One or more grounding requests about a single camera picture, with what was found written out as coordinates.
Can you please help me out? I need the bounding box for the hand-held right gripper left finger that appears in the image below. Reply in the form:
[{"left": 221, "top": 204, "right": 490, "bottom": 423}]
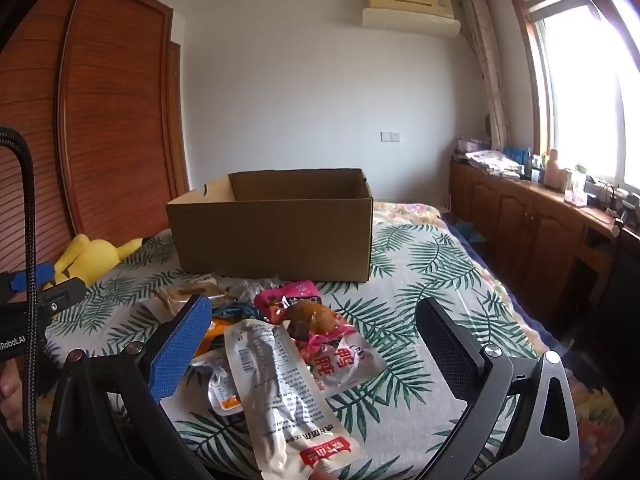
[{"left": 47, "top": 294, "right": 214, "bottom": 480}]

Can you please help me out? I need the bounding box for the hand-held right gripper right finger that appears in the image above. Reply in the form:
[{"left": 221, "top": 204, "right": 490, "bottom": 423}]
[{"left": 415, "top": 297, "right": 581, "bottom": 480}]

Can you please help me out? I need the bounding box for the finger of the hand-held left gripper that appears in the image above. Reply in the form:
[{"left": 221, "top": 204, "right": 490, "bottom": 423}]
[{"left": 0, "top": 262, "right": 54, "bottom": 295}]

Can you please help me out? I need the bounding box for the silver orange-label snack packet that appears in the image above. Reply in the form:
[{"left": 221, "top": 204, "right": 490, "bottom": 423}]
[{"left": 191, "top": 349, "right": 252, "bottom": 414}]

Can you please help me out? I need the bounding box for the long white snack packet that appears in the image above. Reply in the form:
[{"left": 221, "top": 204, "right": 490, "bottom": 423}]
[{"left": 224, "top": 319, "right": 362, "bottom": 477}]

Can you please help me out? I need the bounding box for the pink drumstick snack packet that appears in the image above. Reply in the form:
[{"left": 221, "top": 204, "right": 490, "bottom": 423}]
[{"left": 254, "top": 280, "right": 347, "bottom": 347}]

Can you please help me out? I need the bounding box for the brown cardboard box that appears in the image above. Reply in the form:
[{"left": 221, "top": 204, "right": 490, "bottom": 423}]
[{"left": 166, "top": 168, "right": 374, "bottom": 284}]

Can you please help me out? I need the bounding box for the person's left hand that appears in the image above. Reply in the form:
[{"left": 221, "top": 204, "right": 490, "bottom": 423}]
[{"left": 0, "top": 364, "right": 24, "bottom": 432}]

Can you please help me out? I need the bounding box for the orange snack packet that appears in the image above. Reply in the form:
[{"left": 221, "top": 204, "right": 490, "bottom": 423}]
[{"left": 197, "top": 317, "right": 242, "bottom": 359}]

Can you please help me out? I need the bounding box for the yellow plush toy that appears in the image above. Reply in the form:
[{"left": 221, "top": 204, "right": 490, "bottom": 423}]
[{"left": 42, "top": 234, "right": 152, "bottom": 292}]

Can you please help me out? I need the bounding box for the clear-wrapped cake packet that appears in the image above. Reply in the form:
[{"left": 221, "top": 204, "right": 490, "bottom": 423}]
[{"left": 154, "top": 280, "right": 222, "bottom": 314}]

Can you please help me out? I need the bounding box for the blue shiny snack wrapper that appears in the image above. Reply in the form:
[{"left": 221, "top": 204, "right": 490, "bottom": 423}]
[{"left": 212, "top": 305, "right": 259, "bottom": 322}]

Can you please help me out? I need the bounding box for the leaf-printed bed sheet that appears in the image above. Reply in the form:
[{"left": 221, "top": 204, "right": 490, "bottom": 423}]
[{"left": 45, "top": 202, "right": 626, "bottom": 480}]

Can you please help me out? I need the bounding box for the clear crinkled snack packet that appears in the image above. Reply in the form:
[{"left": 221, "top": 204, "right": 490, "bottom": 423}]
[{"left": 220, "top": 274, "right": 282, "bottom": 307}]

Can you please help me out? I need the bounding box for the red and white snack packet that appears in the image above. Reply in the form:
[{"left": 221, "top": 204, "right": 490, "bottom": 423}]
[{"left": 295, "top": 330, "right": 387, "bottom": 400}]

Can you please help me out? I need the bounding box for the blue cloth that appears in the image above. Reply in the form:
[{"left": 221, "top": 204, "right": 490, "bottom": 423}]
[{"left": 451, "top": 212, "right": 487, "bottom": 244}]

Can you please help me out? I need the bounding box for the long wooden cabinet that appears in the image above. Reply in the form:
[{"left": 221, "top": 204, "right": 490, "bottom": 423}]
[{"left": 447, "top": 157, "right": 640, "bottom": 366}]

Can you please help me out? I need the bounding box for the floral quilt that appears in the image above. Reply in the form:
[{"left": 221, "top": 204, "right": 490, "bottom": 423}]
[{"left": 373, "top": 202, "right": 446, "bottom": 227}]

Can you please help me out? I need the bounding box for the wooden wardrobe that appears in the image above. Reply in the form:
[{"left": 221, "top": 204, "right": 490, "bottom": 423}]
[{"left": 0, "top": 0, "right": 192, "bottom": 273}]

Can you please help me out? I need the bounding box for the stack of folded papers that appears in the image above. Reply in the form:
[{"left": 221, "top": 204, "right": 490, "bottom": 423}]
[{"left": 465, "top": 150, "right": 522, "bottom": 177}]

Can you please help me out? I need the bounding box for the blue box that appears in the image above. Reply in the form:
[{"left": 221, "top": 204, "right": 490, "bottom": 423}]
[{"left": 504, "top": 146, "right": 533, "bottom": 172}]

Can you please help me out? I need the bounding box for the clear bottle with green cap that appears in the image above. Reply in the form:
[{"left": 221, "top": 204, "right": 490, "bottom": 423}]
[{"left": 571, "top": 162, "right": 589, "bottom": 207}]

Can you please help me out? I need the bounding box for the black metal gadget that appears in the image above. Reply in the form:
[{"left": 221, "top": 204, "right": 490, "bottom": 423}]
[{"left": 611, "top": 191, "right": 640, "bottom": 235}]

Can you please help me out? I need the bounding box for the beige curtain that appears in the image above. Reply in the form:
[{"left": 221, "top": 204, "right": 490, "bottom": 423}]
[{"left": 460, "top": 0, "right": 512, "bottom": 155}]

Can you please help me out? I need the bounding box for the wooden-framed window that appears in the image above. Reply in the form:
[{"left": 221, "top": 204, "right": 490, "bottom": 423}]
[{"left": 506, "top": 0, "right": 640, "bottom": 198}]

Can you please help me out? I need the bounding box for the white air conditioner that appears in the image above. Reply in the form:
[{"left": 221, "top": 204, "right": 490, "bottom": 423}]
[{"left": 361, "top": 0, "right": 462, "bottom": 39}]

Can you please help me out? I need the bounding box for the black braided cable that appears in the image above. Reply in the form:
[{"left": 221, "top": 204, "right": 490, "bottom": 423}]
[{"left": 0, "top": 125, "right": 40, "bottom": 480}]

